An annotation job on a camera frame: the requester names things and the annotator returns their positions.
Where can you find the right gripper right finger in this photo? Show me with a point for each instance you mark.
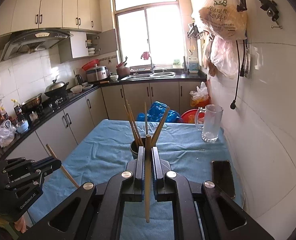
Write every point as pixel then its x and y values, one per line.
pixel 201 211

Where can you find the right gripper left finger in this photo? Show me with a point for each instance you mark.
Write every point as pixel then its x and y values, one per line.
pixel 93 211

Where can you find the wooden chopstick six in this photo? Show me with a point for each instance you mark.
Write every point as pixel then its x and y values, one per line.
pixel 66 173

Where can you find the wooden chopstick two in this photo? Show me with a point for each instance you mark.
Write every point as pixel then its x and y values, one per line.
pixel 147 176

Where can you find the wooden chopstick three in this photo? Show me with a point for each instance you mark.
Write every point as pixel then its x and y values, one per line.
pixel 132 127

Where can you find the wooden chopstick one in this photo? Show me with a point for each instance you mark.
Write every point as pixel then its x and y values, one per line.
pixel 134 123

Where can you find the wooden chopstick four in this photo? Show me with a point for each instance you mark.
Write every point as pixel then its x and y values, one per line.
pixel 146 121

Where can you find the wooden chopstick five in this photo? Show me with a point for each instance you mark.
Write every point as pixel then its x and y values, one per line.
pixel 159 128

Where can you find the kitchen window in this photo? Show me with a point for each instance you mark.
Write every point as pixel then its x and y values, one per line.
pixel 150 26

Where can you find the person left hand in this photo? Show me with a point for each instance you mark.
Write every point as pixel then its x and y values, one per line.
pixel 20 225

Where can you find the black smartphone brown case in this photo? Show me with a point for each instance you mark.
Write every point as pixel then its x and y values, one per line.
pixel 222 176

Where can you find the dark green utensil holder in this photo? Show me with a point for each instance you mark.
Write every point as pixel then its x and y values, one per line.
pixel 134 149

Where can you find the red plastic basin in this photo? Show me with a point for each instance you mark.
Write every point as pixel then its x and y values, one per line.
pixel 189 117

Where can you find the clear glass mug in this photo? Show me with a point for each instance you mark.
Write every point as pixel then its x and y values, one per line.
pixel 208 121

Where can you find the black wok with lid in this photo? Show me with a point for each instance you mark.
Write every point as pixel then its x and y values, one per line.
pixel 56 89

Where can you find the blue plastic bag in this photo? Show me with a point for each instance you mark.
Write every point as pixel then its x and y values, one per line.
pixel 157 110

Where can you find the silver rice cooker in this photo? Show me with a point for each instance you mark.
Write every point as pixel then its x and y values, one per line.
pixel 97 73

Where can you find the range hood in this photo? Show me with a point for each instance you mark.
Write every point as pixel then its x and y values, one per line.
pixel 31 41

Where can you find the detergent bottle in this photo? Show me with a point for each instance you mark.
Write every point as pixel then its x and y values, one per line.
pixel 193 64

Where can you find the red lid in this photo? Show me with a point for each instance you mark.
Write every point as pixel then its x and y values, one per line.
pixel 90 64

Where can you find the sink faucet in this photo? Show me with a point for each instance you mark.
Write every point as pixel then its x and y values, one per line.
pixel 152 69

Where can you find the white pink plastic bags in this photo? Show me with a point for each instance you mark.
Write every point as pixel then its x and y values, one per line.
pixel 219 56

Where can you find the yellow printed plastic bag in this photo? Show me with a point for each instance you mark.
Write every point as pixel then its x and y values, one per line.
pixel 221 18

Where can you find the wall hook rail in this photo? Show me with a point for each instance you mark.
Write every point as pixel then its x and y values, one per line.
pixel 194 32

